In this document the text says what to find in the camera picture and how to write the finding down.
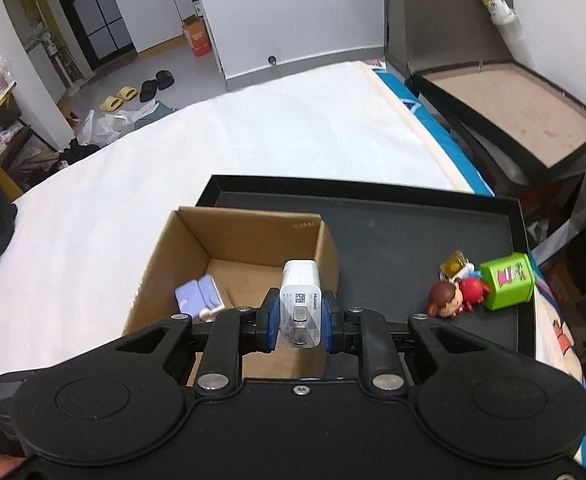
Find black shallow tray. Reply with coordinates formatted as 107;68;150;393
194;173;538;380

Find black slippers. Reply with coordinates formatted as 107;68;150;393
139;70;175;103

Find blue cartoon mattress cover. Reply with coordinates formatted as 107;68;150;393
375;68;585;382

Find white kitchen cabinet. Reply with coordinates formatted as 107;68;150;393
115;0;203;54

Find brown cardboard box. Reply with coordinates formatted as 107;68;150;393
124;207;340;378

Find white USB wall charger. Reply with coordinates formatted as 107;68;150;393
279;260;322;349

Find yellow slippers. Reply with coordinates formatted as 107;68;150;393
100;86;138;113

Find yellow capped spray bottle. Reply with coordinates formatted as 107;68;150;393
480;0;535;68

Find white plastic bag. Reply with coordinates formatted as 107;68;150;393
76;100;176;148

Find green cube toy box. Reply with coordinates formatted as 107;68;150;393
479;252;535;311

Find orange cardboard box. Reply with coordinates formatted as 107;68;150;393
182;14;212;58

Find grey upright panel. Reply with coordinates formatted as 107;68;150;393
384;0;534;80

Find black side table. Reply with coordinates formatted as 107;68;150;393
407;62;586;188

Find brown-haired girl figurine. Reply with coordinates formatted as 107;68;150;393
425;276;490;318

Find purple block figure toy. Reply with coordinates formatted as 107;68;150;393
175;274;226;323

